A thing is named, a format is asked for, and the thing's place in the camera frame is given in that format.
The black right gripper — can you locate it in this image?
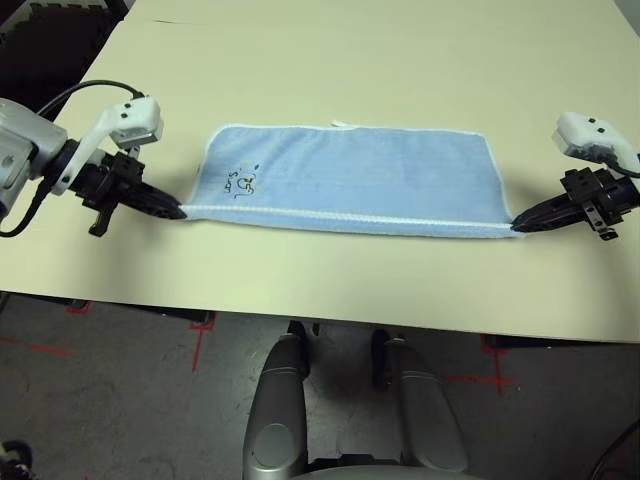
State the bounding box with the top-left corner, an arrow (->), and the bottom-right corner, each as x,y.
510,168 -> 640,241

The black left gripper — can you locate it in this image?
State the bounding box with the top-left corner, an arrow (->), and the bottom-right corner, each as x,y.
69,149 -> 188,238

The light blue towel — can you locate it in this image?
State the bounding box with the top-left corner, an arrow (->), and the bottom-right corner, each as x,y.
180,119 -> 526,241

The black foam floor mat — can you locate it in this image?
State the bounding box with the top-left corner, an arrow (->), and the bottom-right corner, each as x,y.
0,0 -> 124,126

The grey robot left leg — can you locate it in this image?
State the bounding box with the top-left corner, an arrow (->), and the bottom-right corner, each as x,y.
242,333 -> 311,480

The grey robot leg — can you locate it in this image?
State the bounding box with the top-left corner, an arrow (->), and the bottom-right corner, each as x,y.
242,333 -> 311,480
372,329 -> 469,474

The grey robot right leg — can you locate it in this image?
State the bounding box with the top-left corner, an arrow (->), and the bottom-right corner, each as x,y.
372,329 -> 469,474

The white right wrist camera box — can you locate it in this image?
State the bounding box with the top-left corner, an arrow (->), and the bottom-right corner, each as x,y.
552,110 -> 640,176

